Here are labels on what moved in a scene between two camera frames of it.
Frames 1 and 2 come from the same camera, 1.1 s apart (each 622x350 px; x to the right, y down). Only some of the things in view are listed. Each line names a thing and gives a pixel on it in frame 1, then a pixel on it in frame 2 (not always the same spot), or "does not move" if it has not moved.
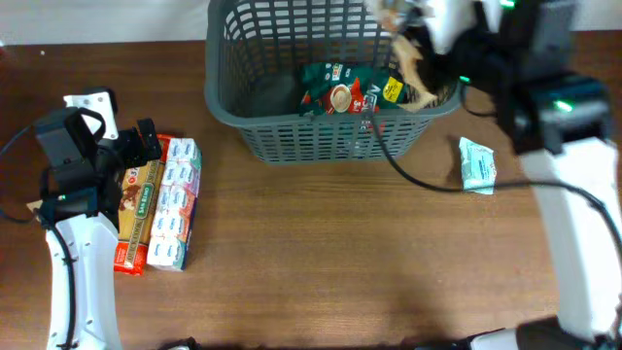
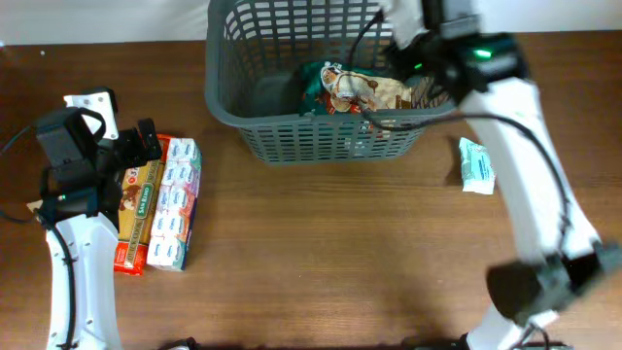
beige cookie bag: [34, 205] does not move
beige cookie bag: [424, 96] → [352, 90]
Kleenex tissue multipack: [179, 190] does not move
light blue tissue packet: [478, 167] does not move
